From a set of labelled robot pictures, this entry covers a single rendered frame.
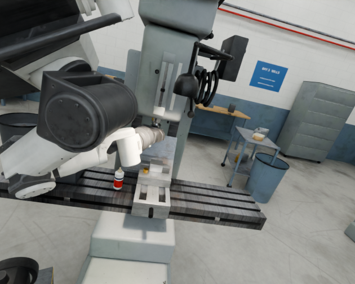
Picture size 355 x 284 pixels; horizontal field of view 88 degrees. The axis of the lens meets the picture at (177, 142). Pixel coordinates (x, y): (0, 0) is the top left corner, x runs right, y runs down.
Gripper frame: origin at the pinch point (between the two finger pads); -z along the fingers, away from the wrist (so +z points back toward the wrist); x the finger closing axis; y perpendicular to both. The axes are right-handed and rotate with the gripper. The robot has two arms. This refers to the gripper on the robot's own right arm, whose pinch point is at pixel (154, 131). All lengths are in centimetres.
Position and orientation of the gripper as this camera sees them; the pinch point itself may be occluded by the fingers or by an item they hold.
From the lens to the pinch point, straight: 83.5
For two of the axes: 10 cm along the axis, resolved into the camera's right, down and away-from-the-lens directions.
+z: -2.8, 2.7, -9.2
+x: -9.3, -3.0, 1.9
